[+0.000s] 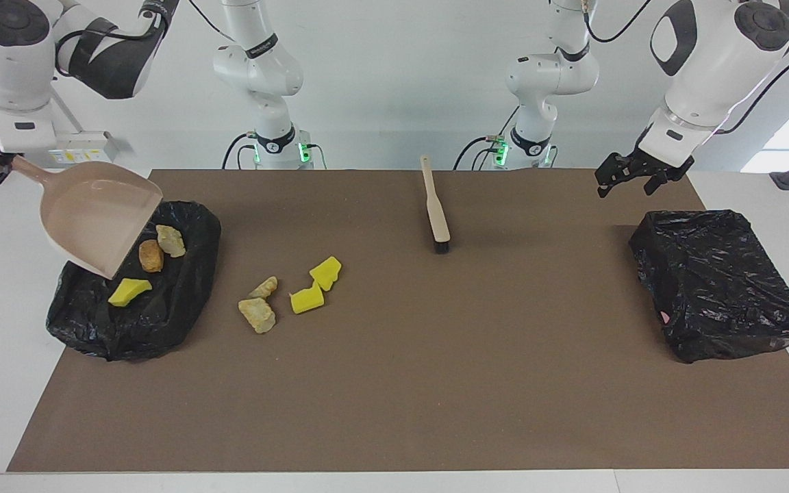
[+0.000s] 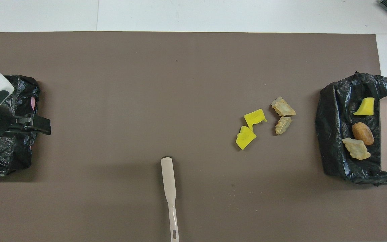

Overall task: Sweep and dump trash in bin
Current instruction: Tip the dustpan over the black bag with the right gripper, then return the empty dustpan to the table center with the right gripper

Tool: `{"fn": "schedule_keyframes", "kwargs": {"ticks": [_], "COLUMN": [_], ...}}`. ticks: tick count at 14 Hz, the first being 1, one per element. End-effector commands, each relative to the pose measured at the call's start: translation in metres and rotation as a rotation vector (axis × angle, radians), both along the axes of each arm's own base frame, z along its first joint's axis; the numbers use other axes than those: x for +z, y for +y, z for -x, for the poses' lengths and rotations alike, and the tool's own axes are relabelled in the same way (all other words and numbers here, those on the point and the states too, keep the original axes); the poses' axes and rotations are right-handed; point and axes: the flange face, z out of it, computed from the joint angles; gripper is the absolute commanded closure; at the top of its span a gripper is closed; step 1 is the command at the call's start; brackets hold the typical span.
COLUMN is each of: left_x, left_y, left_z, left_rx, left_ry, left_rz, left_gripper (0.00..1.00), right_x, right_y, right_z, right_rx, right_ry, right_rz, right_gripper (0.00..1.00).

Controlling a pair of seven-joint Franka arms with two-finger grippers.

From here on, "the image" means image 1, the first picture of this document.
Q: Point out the black bag bin pink spot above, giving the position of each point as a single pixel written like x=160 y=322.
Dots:
x=709 y=287

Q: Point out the beige plastic dustpan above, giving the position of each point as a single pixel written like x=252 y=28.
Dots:
x=93 y=219

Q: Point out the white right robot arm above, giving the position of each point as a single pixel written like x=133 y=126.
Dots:
x=11 y=61

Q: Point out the white wall socket box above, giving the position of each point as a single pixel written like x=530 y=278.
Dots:
x=93 y=154

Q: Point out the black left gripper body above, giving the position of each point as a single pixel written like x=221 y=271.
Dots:
x=641 y=168

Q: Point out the large beige sponge chunk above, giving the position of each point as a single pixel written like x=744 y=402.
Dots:
x=257 y=315

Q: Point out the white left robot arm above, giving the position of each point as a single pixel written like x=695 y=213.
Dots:
x=716 y=61

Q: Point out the brown table mat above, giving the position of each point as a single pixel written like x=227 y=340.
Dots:
x=367 y=411

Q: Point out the yellow sponge piece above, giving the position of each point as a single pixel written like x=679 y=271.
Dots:
x=127 y=291
x=307 y=301
x=326 y=272

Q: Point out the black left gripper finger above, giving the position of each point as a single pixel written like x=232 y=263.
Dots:
x=605 y=186
x=656 y=185

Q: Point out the small beige sponge chunk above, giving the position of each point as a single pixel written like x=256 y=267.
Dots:
x=266 y=287

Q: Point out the beige hand brush black bristles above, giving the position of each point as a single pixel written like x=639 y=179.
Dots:
x=437 y=212

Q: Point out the brown bread-shaped sponge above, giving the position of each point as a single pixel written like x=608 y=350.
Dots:
x=151 y=257

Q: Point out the black bag lined bin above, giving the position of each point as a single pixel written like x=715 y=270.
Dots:
x=161 y=315

